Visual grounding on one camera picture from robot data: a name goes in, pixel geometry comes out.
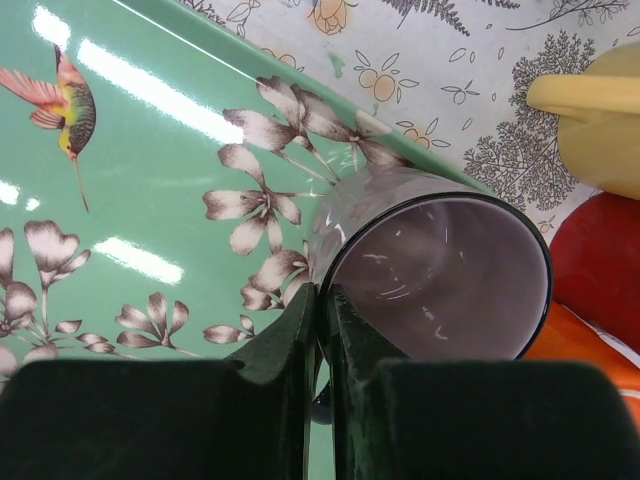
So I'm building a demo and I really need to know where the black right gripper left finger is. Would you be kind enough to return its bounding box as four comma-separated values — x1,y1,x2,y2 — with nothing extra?
1,284,316,479

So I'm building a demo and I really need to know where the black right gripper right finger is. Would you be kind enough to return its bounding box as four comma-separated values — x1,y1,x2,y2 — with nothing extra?
327,286,639,479

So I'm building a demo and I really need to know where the lilac mug black handle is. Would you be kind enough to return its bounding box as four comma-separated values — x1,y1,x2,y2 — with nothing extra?
308,167,554,425

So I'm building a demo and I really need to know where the orange mug black handle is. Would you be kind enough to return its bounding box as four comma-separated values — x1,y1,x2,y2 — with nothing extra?
523,302,639,402

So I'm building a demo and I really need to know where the red mug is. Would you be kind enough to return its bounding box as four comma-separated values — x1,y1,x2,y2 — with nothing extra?
551,193,639,352

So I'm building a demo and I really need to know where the yellow mug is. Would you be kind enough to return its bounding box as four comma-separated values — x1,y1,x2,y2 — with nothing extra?
527,42,639,200

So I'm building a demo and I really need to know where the green hummingbird tray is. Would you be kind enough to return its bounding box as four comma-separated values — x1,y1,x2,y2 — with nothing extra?
0,0,496,381

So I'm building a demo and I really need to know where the floral table mat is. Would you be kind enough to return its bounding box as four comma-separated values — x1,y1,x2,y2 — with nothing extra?
190,1,639,239

